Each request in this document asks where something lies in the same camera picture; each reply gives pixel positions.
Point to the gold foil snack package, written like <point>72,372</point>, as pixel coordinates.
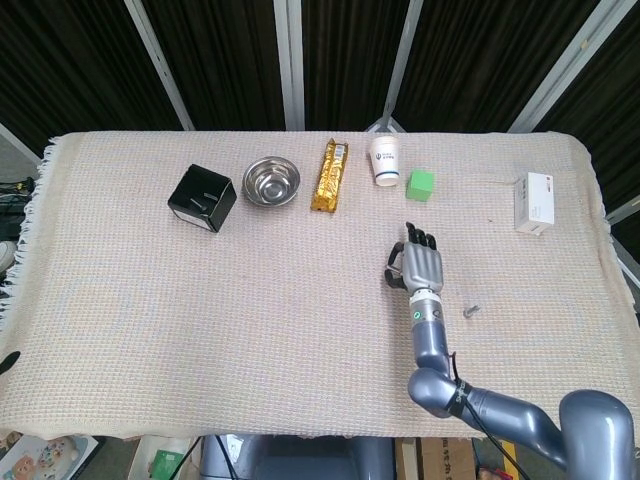
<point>331,175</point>

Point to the white paper cup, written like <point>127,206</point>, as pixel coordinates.
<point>384,162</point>

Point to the stainless steel bowl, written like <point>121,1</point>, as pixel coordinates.
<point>271,181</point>

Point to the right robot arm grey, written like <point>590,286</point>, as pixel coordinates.
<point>432,350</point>

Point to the white cardboard box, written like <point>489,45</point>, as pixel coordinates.
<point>537,202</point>

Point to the black square box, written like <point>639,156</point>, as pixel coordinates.
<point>200,197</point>

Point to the green package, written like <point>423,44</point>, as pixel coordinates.
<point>166,465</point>

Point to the white aluminium frame post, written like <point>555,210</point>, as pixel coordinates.
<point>17,142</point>
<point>290,65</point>
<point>397,65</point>
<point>160,65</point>
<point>565,65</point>

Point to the green cube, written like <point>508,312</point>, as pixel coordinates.
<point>420,186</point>

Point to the beige woven tablecloth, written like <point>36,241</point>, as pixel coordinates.
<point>250,325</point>

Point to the colourful picture book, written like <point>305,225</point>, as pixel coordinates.
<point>42,457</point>

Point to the metal bolt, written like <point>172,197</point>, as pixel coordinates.
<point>471,311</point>
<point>395,270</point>

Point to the left robot hand black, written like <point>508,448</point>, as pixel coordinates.
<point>9,362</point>

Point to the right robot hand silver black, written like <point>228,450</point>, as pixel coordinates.
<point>424,265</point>

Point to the brown cardboard carton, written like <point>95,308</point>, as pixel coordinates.
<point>440,460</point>

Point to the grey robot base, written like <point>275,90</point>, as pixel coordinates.
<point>300,457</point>

